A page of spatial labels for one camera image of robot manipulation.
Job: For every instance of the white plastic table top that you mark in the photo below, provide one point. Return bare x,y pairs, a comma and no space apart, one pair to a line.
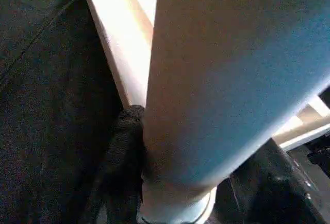
124,28

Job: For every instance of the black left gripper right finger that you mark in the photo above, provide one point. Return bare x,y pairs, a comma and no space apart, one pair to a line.
273,193

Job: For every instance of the black work mat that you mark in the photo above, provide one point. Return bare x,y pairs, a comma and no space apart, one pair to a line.
46,105

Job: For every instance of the white plastic table leg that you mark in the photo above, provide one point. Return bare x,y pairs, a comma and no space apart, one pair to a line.
216,80

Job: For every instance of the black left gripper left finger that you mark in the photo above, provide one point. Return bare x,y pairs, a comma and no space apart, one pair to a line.
121,172

